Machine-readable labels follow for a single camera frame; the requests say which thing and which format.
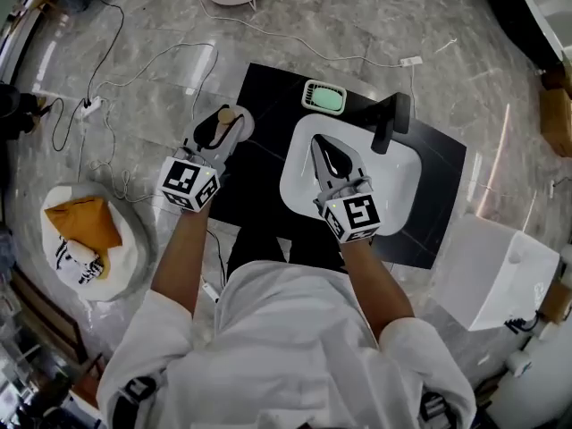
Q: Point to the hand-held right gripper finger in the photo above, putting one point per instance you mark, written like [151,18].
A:
[350,161]
[321,168]

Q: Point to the person's right forearm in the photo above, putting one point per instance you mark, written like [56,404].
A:
[377,284]

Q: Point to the brown wooden furniture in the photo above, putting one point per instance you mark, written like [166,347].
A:
[49,320]

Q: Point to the dark freestanding bathtub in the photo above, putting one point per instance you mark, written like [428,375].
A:
[536,11]

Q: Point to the white sink basin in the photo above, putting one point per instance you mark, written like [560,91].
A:
[393,181]

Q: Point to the cardboard box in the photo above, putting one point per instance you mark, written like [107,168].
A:
[558,78]
[556,123]

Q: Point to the person's black trousers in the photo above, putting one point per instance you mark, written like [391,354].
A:
[259,248]

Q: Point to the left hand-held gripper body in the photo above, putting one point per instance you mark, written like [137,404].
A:
[185,181]

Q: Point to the white pedestal washbasin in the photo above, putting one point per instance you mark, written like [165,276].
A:
[487,271]

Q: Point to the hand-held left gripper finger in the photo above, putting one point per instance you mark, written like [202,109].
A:
[206,130]
[231,143]

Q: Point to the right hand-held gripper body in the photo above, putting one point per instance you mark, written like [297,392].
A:
[357,212]

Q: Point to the glass table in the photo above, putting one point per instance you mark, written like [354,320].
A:
[27,387]

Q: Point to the black curved faucet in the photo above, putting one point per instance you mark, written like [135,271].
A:
[520,324]

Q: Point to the person's left forearm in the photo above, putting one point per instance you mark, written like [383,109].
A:
[179,262]

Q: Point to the zebra striped cloth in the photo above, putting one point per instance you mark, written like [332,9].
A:
[89,271]

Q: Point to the person's white shirt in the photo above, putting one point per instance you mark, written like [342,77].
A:
[286,351]

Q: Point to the orange pillow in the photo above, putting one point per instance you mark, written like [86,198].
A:
[85,221]

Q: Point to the white plush cushion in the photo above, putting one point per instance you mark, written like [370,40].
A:
[80,250]

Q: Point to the green soap bar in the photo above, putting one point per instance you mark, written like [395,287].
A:
[327,98]

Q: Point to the pale green soap dish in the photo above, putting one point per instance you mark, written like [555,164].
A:
[307,98]

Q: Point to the dark vanity cabinet black top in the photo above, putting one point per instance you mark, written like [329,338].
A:
[442,172]

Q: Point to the white round beanbag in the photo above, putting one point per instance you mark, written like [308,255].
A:
[129,257]

